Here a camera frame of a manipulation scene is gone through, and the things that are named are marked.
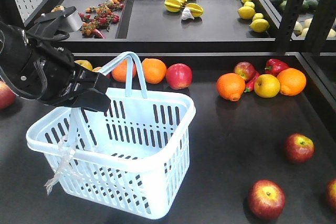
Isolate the red apple far left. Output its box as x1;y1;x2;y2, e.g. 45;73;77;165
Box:
0;81;16;110

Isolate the yellow apple right group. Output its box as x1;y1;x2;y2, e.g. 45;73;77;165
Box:
254;74;280;98

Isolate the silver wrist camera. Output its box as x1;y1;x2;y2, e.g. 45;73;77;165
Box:
34;6;82;34

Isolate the yellow lemon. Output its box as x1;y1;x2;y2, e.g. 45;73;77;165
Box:
250;18;270;33

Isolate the yellow apple back left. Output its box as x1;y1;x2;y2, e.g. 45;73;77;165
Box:
75;60;93;70

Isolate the orange mid right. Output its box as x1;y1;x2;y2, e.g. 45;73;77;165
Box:
216;72;245;102

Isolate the red bell pepper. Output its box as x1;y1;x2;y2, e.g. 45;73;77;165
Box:
264;58;289;77

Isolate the large red apple back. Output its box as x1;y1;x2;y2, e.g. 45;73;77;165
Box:
165;63;193;90

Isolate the cherry tomato vine pile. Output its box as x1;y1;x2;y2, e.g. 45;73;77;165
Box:
51;0;129;39

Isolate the white garlic bulb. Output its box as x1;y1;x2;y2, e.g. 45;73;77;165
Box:
181;7;195;20

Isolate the red apple front middle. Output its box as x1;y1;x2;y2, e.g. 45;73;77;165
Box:
247;179;286;220

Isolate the red apple front right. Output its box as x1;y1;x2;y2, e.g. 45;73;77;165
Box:
284;133;315;164

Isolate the red apple behind oranges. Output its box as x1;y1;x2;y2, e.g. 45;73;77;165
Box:
234;61;256;82

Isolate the orange of pair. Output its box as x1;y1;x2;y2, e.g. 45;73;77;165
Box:
142;58;167;84
111;60;128;82

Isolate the red apple near front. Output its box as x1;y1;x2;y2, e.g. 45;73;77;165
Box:
325;178;336;212

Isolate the light blue plastic basket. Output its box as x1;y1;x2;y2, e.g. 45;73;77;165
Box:
26;52;196;219

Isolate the orange far right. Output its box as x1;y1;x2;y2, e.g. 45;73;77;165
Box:
277;68;307;96

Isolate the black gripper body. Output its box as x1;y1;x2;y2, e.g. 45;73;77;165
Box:
19;47;87;106

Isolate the black wooden display table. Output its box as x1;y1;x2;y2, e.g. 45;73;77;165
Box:
1;53;335;223

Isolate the red chili pepper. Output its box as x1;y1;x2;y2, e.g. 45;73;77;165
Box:
244;71;260;93

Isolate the black perforated shelf post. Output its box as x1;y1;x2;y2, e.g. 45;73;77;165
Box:
275;0;303;54

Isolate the orange right of pair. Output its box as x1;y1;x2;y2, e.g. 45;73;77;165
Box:
142;58;167;84

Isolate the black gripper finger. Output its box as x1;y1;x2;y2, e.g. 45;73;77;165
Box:
65;91;111;112
78;69;109;94

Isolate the orange left of pair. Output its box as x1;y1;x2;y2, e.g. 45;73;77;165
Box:
111;60;128;82

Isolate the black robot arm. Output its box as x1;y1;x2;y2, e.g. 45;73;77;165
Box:
1;23;111;112

